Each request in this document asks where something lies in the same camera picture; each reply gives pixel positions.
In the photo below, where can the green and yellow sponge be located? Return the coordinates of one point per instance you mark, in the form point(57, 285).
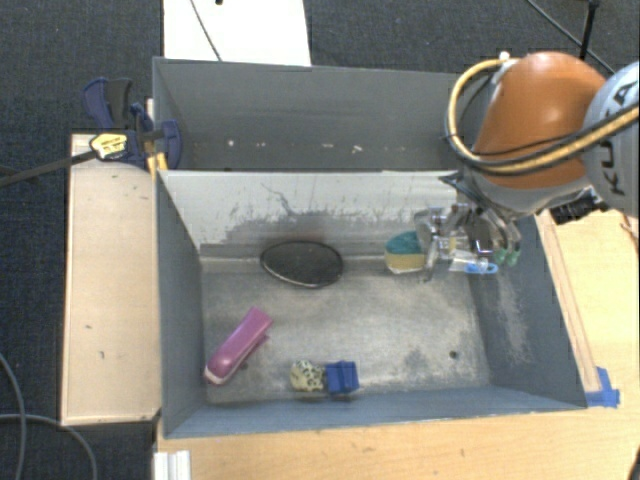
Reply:
point(402, 255)

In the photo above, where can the cream spotted toy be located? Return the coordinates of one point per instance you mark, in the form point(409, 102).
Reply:
point(306, 375)

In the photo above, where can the black oval disc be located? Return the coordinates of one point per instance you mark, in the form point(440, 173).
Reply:
point(302, 264)

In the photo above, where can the pale wood board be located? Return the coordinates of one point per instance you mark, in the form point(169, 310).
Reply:
point(110, 293)

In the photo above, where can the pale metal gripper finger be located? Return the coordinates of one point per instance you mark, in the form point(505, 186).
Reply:
point(460, 262)
point(431, 263)

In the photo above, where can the grey metal bin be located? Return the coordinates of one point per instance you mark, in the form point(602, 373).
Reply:
point(350, 318)

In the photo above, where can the purple stapler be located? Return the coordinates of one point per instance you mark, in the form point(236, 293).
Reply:
point(237, 348)

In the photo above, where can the black cylinder on white bracket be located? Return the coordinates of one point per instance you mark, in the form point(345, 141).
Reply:
point(575, 209)

